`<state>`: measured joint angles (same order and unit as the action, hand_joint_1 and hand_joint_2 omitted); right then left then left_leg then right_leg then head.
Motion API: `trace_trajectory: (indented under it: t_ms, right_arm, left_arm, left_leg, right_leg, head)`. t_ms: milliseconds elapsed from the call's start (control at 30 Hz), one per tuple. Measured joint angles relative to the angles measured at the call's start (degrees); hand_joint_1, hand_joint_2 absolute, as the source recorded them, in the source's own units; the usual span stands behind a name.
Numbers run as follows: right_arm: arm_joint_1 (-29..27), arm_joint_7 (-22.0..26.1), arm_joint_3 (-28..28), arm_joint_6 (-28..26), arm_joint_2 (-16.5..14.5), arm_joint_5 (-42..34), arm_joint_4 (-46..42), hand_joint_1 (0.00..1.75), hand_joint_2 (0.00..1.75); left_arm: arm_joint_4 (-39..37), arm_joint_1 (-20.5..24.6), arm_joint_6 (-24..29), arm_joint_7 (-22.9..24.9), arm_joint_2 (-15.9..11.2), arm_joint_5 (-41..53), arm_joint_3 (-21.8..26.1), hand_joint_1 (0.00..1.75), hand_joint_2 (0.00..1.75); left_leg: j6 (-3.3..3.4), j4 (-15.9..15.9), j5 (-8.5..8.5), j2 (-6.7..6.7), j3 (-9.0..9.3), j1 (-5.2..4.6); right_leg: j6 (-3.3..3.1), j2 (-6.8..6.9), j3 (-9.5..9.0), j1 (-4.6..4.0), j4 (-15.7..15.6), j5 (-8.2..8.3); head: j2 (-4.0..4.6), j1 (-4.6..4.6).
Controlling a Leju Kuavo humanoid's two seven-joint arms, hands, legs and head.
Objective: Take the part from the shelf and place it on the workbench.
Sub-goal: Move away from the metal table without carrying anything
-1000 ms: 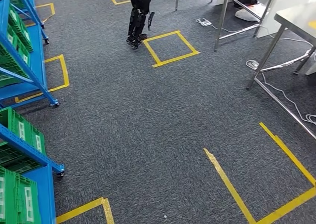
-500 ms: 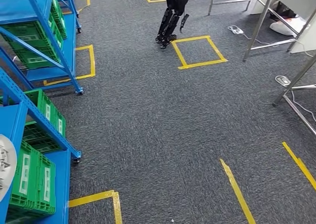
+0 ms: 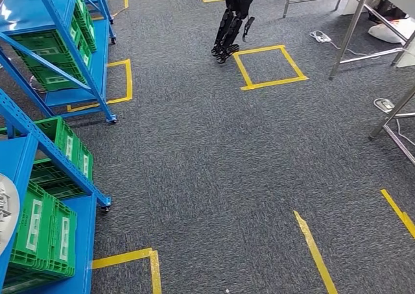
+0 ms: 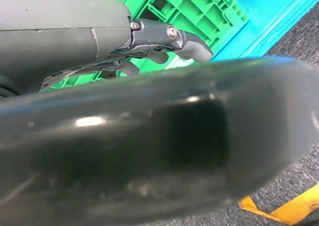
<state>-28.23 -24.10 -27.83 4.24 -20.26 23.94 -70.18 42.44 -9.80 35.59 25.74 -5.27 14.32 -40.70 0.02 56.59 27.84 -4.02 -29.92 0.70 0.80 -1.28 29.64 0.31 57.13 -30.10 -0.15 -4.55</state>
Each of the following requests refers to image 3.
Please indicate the stainless steel workbench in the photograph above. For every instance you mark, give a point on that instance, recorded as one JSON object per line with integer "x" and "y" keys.
{"x": 392, "y": 113}

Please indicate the yellow floor tape outline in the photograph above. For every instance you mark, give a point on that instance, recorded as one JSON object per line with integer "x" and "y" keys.
{"x": 275, "y": 83}
{"x": 316, "y": 255}

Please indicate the black humanoid robot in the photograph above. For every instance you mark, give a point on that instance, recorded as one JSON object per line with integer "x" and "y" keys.
{"x": 241, "y": 2}

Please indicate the white power strip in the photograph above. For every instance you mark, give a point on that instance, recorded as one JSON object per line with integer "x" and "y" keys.
{"x": 322, "y": 37}

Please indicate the white plastic bag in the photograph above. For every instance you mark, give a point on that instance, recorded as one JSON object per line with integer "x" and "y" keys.
{"x": 385, "y": 33}

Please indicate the grey wheel hubcap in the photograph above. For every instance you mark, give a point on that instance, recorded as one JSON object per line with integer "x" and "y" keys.
{"x": 6, "y": 214}

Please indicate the steel frame table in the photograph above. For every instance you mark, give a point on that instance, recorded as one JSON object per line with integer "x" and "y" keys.
{"x": 287, "y": 2}
{"x": 350, "y": 32}

